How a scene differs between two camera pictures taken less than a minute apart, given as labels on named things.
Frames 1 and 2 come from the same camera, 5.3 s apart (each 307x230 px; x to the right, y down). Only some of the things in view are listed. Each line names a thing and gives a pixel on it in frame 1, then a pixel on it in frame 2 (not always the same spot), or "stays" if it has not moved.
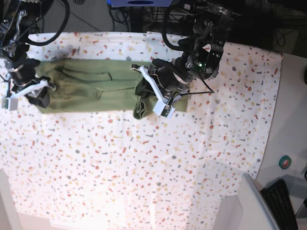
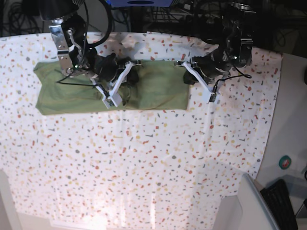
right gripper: x=168 y=79 → x=206 y=66
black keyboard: x=277 y=199 stays
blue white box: x=140 y=3 stays
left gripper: x=23 y=72 → x=106 y=67
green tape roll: x=284 y=162 stays
